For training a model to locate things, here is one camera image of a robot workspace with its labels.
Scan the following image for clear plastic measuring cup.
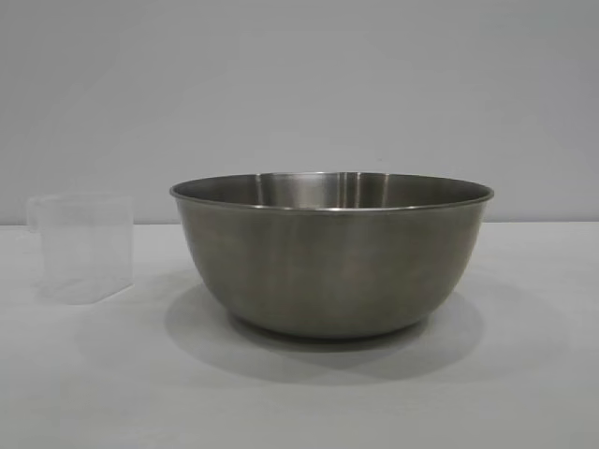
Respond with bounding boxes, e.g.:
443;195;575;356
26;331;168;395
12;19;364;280
27;192;135;307

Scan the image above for stainless steel mixing bowl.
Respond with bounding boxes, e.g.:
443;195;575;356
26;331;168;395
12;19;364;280
168;170;496;339

